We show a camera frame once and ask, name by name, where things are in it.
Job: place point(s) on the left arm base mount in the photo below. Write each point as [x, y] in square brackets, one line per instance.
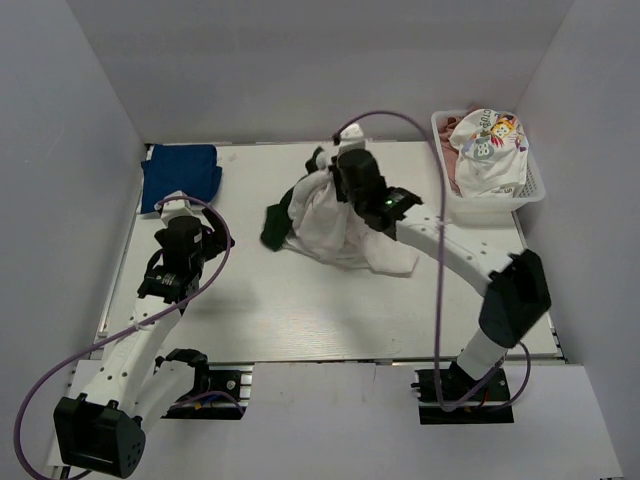
[223, 394]

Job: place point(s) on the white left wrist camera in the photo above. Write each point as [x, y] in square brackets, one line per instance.
[173, 206]

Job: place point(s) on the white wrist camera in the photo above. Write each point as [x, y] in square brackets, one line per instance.
[350, 138]
[173, 206]

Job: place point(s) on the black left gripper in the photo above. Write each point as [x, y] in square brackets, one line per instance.
[218, 238]

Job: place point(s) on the cream white t shirt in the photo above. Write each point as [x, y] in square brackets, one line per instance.
[320, 223]

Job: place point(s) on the white printed graphic t shirt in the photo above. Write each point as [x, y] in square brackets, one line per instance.
[492, 157]

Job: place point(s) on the folded blue t shirt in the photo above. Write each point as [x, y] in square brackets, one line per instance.
[191, 169]

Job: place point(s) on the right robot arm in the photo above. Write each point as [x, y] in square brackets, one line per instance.
[513, 285]

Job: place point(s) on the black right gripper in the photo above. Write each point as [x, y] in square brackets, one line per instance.
[337, 177]

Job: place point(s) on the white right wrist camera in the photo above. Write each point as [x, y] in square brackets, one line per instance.
[350, 138]

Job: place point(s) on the pink garment in basket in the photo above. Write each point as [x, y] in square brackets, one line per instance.
[450, 153]

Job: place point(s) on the dark green t shirt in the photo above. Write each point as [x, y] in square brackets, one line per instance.
[278, 224]

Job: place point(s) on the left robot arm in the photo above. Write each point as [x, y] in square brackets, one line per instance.
[104, 428]

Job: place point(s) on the white plastic laundry basket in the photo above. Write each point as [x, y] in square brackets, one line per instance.
[533, 190]

